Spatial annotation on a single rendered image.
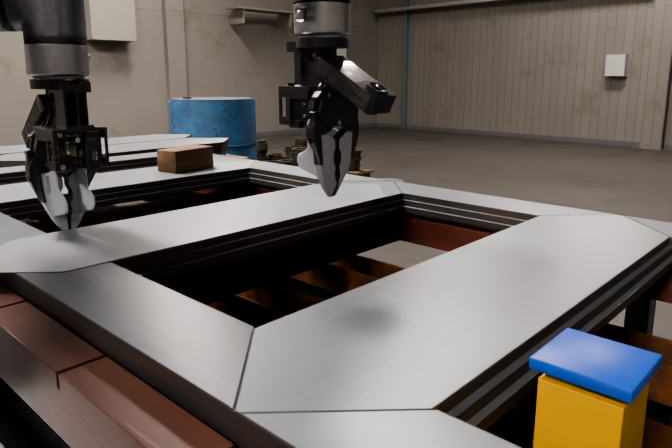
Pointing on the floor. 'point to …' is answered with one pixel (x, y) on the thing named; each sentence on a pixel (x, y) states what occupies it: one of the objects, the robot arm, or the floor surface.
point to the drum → (217, 121)
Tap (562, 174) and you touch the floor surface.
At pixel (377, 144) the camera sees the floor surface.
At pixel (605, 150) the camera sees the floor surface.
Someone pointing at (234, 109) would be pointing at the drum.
